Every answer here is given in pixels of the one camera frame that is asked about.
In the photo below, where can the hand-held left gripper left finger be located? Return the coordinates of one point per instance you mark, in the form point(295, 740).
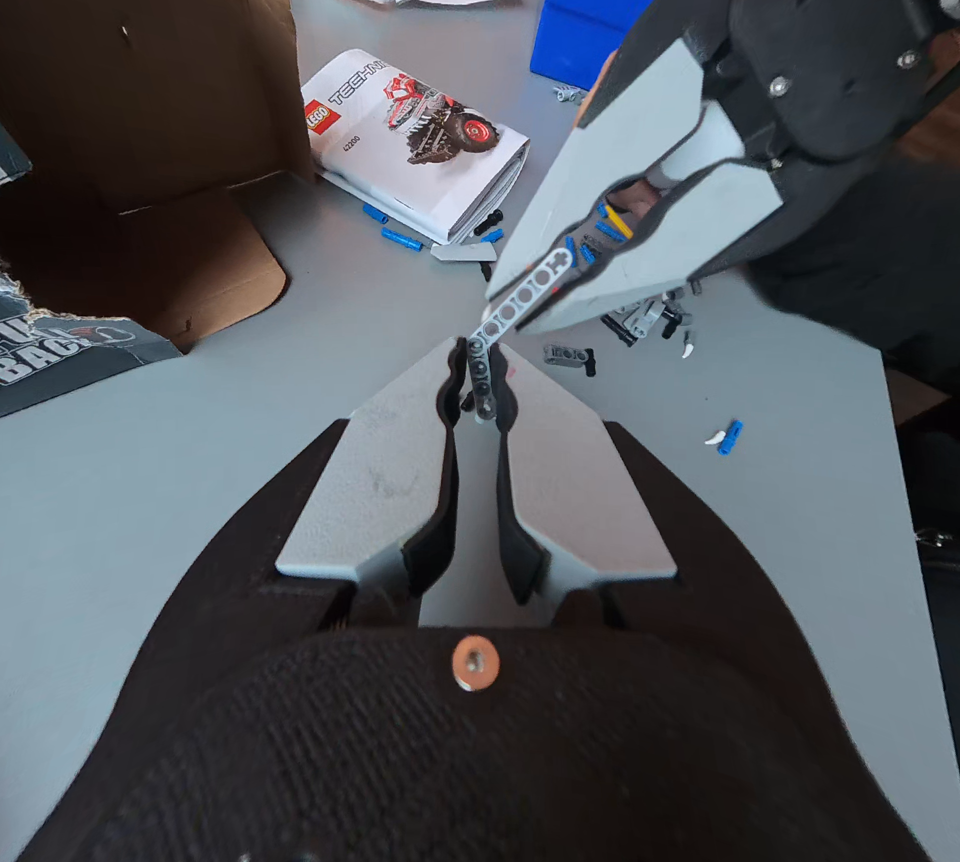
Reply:
point(375, 487)

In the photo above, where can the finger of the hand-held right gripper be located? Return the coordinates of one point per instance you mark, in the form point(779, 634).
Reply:
point(622, 142)
point(690, 232)

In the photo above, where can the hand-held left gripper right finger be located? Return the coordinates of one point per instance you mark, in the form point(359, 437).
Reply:
point(577, 487)

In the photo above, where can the dark grey lego beam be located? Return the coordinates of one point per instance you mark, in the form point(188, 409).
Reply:
point(481, 382)

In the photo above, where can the light grey lego beam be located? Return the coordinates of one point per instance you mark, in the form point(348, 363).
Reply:
point(525, 292)

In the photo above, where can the cluster of small lego pieces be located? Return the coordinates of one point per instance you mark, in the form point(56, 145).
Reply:
point(645, 322)

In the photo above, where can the black lego pin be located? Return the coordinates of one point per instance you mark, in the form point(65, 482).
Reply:
point(489, 223)

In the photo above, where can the blue lego connector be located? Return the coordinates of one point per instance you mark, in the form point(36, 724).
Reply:
point(731, 437)

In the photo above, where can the light grey lego panel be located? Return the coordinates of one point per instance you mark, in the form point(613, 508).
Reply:
point(465, 253)

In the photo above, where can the white lego instruction booklet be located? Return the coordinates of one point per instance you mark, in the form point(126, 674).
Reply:
point(390, 150)

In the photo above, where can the blue lego pin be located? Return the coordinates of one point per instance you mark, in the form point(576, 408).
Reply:
point(402, 238)
point(376, 213)

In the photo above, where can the opened cardboard lego set box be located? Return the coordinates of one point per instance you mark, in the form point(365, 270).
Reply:
point(150, 90)

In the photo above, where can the grey beam with black pin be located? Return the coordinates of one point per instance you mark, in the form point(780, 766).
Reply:
point(566, 354)

